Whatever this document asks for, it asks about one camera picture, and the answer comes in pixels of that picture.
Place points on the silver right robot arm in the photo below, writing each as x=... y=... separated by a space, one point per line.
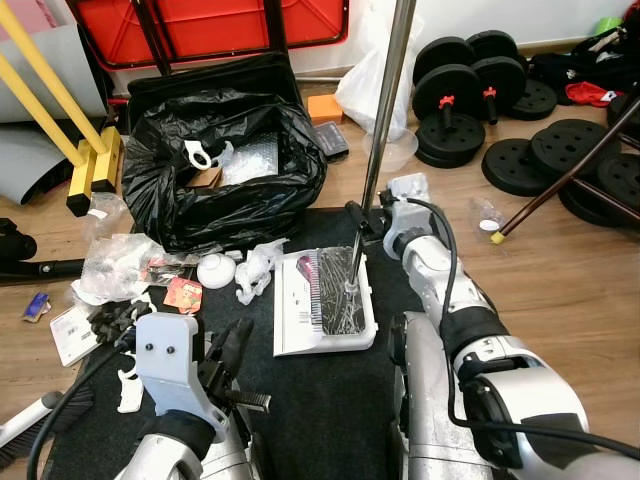
x=520 y=400

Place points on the black floor mat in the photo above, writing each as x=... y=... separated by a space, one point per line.
x=330 y=420

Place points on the red snack packet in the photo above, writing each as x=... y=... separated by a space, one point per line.
x=184 y=295

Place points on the robot left leg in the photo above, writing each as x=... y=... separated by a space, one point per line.
x=245 y=460

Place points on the robot leg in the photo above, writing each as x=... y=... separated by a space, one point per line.
x=245 y=460
x=425 y=400

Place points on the clear plastic bowl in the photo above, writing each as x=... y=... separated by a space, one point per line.
x=398 y=152

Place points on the black small device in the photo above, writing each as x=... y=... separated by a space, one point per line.
x=332 y=140

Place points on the crumpled white plastic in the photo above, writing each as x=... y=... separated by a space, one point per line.
x=260 y=272

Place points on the black rubbish bag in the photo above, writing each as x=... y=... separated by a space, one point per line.
x=250 y=210

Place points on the orange small box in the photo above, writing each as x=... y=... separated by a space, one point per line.
x=325 y=108

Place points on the clear plastic bottle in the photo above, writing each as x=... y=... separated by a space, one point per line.
x=488 y=215

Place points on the white plastic bag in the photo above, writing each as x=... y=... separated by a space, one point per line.
x=355 y=90

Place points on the black plate dumbbell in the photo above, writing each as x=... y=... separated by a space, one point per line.
x=497 y=75
x=448 y=120

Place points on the white paper card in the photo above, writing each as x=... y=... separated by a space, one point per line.
x=72 y=335

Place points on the white plastic hook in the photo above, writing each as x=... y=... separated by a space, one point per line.
x=198 y=155

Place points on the small clear plastic wrapper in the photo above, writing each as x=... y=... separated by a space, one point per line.
x=105 y=215

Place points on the robot right leg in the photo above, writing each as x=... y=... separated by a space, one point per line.
x=425 y=400

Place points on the blue small pack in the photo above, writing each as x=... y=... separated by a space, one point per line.
x=36 y=307

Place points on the brown pole yellow tip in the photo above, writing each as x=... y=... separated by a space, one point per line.
x=560 y=177

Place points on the black weight plate stack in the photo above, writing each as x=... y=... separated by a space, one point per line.
x=610 y=195

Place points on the red folded table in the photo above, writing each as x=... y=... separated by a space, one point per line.
x=200 y=25

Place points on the red cloth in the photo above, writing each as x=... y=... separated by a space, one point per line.
x=592 y=95

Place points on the grey rolled mat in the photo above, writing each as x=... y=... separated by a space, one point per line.
x=25 y=170

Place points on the black fabric bag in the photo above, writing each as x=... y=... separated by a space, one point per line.
x=580 y=60

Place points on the green small object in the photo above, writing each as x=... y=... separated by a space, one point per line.
x=610 y=26

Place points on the pink foam mat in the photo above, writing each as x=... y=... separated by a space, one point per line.
x=45 y=10

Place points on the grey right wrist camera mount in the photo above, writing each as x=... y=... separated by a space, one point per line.
x=410 y=188

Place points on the white plastic bracket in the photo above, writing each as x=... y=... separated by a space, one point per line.
x=131 y=392

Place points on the yellow steel dip frame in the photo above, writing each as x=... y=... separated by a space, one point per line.
x=95 y=175

